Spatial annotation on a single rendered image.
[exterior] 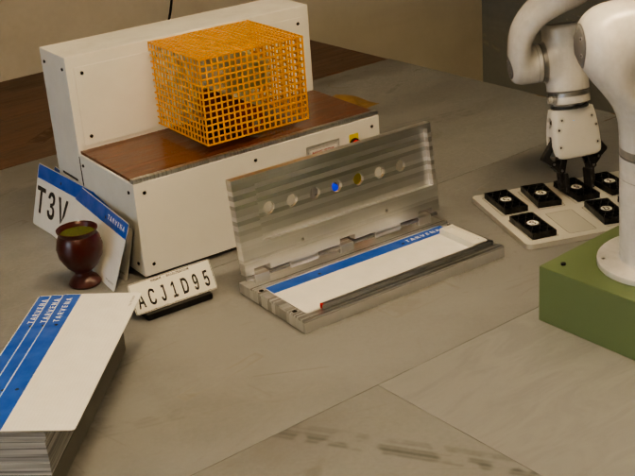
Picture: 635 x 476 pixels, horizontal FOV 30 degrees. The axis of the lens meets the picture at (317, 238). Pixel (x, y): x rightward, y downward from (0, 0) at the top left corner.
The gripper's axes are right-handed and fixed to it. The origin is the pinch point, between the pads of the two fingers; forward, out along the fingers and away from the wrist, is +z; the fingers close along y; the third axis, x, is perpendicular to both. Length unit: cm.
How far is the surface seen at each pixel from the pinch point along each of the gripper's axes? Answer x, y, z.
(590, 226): -15.5, -6.7, 5.8
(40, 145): 92, -97, -16
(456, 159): 32.1, -11.3, -3.2
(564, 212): -7.8, -7.6, 4.2
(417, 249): -12.6, -40.9, 4.0
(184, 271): -10, -83, 0
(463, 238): -14.6, -32.4, 3.2
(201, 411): -45, -90, 13
